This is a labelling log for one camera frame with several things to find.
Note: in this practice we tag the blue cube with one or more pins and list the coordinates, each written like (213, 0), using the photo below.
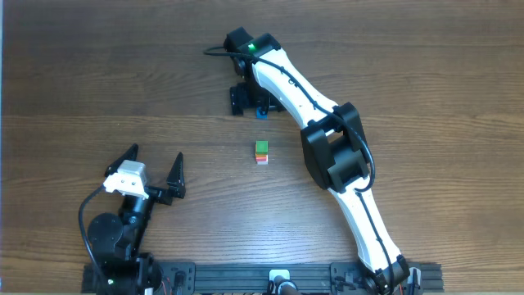
(262, 115)

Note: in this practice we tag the mounting rail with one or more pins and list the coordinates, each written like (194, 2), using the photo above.
(233, 278)

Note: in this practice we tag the orange cube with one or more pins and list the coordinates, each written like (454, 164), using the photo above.
(262, 157)

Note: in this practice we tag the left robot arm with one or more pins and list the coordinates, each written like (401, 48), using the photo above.
(104, 235)

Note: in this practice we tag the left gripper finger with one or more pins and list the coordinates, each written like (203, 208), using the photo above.
(123, 157)
(177, 180)

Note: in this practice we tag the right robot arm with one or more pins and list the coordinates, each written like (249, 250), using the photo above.
(352, 164)

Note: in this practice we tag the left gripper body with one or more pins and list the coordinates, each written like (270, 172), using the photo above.
(159, 196)

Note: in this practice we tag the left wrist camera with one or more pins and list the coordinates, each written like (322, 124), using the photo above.
(127, 178)

